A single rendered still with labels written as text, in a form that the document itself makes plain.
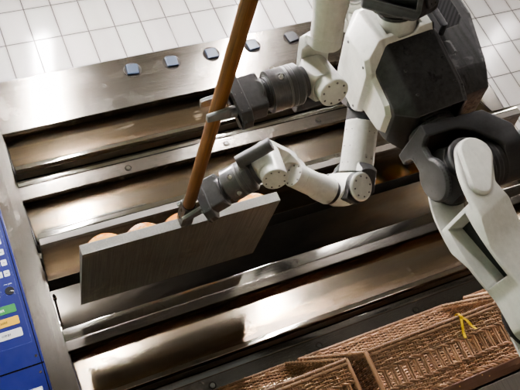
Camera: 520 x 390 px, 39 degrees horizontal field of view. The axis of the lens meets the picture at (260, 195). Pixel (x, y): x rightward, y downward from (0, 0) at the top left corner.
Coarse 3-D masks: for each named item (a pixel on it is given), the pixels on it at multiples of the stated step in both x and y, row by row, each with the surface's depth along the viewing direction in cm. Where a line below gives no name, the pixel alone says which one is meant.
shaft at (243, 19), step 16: (240, 0) 120; (256, 0) 118; (240, 16) 122; (240, 32) 125; (240, 48) 129; (224, 64) 133; (224, 80) 136; (224, 96) 141; (208, 112) 148; (208, 128) 151; (208, 144) 156; (208, 160) 163; (192, 176) 169; (192, 192) 174; (192, 208) 182
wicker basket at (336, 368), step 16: (272, 368) 219; (288, 368) 219; (304, 368) 207; (320, 368) 174; (336, 368) 174; (352, 368) 175; (240, 384) 215; (256, 384) 215; (272, 384) 216; (288, 384) 171; (304, 384) 172; (320, 384) 172; (336, 384) 173; (352, 384) 176
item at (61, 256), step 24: (312, 168) 243; (384, 168) 261; (408, 168) 269; (264, 192) 240; (288, 192) 246; (144, 216) 223; (168, 216) 227; (48, 240) 213; (72, 240) 216; (48, 264) 220; (72, 264) 226
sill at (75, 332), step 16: (512, 192) 273; (400, 224) 257; (416, 224) 258; (352, 240) 250; (368, 240) 251; (304, 256) 244; (320, 256) 245; (256, 272) 237; (272, 272) 238; (208, 288) 232; (224, 288) 233; (144, 304) 225; (160, 304) 226; (176, 304) 227; (96, 320) 220; (112, 320) 221; (128, 320) 222; (64, 336) 216; (80, 336) 217
